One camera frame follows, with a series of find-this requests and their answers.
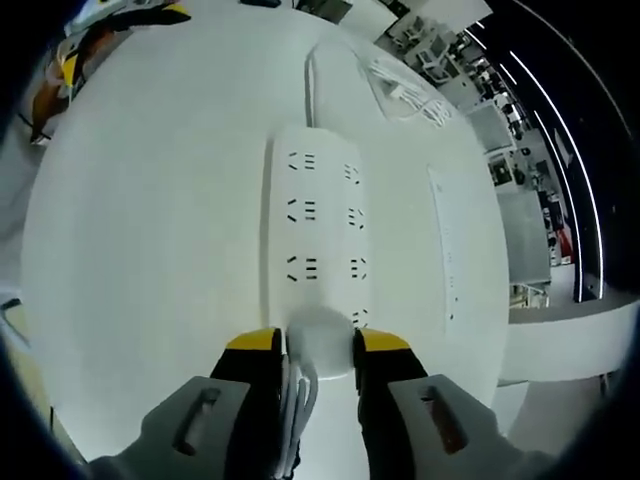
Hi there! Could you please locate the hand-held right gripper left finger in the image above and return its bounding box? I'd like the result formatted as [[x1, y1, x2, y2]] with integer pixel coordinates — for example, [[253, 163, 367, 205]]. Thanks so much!
[[88, 327, 287, 480]]

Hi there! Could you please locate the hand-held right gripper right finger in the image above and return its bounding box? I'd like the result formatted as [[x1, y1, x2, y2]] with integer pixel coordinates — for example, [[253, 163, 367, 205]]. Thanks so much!
[[352, 327, 557, 480]]

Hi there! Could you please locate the white charger cable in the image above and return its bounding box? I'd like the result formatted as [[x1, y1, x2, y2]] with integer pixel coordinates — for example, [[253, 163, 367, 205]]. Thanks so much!
[[274, 357, 321, 479]]

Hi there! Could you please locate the white charger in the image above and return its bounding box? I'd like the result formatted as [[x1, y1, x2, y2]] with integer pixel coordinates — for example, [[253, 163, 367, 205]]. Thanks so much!
[[286, 305, 357, 382]]

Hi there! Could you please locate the white power strip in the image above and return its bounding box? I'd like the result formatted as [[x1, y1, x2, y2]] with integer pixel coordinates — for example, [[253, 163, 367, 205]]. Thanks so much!
[[263, 124, 375, 351]]

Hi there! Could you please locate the white desk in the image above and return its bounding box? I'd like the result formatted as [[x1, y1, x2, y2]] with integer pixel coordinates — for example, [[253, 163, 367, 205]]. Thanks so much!
[[19, 0, 512, 464]]

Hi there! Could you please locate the slim white desk bar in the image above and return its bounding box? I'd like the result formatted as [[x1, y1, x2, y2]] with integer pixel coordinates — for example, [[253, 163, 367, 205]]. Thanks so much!
[[426, 166, 462, 324]]

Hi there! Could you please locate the person's left hand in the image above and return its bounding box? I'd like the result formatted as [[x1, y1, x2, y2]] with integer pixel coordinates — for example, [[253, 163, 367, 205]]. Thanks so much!
[[29, 74, 72, 146]]

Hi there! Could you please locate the white cable bundle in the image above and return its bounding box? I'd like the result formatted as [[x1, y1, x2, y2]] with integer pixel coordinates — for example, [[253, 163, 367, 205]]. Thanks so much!
[[358, 53, 457, 130]]

